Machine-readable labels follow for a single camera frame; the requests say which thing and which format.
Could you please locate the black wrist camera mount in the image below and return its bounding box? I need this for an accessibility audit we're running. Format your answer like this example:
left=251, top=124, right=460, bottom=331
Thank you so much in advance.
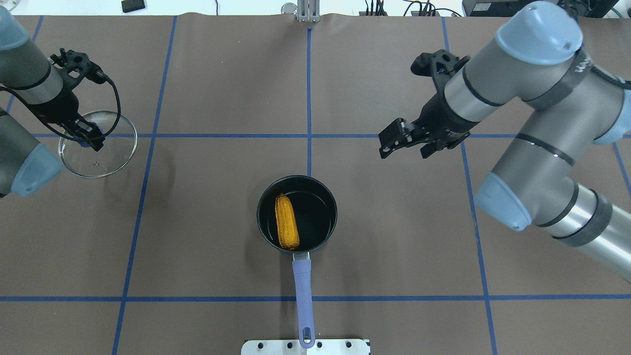
left=410, top=49, right=471, bottom=92
left=49, top=48, right=110, bottom=91

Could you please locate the black phone on table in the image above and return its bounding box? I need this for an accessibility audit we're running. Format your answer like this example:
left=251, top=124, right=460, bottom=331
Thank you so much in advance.
left=120, top=0, right=146, bottom=14

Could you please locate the dark blue saucepan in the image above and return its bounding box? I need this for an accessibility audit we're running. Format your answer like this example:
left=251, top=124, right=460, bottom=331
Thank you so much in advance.
left=255, top=175, right=337, bottom=349

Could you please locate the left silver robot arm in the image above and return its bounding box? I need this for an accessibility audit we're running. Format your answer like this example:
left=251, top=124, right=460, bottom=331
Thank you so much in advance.
left=0, top=7, right=111, bottom=196

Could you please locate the glass pot lid blue knob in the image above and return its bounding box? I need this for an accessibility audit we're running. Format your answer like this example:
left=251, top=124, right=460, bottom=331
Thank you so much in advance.
left=57, top=115, right=138, bottom=179

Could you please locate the black laptop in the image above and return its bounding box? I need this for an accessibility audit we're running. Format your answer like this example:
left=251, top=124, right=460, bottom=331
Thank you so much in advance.
left=462, top=0, right=619, bottom=18

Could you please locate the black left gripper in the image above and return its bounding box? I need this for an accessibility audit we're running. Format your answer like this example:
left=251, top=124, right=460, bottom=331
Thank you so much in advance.
left=30, top=88, right=105, bottom=151

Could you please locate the aluminium frame post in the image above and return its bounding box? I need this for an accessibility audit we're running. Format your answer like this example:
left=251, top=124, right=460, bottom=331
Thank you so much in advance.
left=296, top=0, right=321, bottom=23

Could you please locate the yellow corn cob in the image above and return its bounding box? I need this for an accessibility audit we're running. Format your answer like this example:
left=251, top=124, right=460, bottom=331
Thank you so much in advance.
left=275, top=194, right=300, bottom=251

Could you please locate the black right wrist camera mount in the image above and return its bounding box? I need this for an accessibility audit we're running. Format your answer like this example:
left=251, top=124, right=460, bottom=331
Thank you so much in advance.
left=410, top=49, right=471, bottom=92

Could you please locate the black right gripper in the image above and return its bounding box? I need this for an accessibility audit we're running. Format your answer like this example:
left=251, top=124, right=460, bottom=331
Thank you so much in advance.
left=378, top=94, right=471, bottom=159

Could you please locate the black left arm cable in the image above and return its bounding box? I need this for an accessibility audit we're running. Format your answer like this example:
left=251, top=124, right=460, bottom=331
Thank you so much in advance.
left=0, top=74, right=122, bottom=144

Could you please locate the black power strip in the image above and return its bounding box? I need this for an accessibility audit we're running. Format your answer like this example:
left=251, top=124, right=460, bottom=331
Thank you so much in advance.
left=358, top=0, right=439, bottom=17

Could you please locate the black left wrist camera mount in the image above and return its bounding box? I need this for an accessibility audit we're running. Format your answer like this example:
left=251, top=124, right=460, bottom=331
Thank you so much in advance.
left=49, top=48, right=110, bottom=91

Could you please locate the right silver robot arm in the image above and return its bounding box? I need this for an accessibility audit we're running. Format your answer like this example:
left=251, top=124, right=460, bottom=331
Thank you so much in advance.
left=378, top=1, right=631, bottom=281

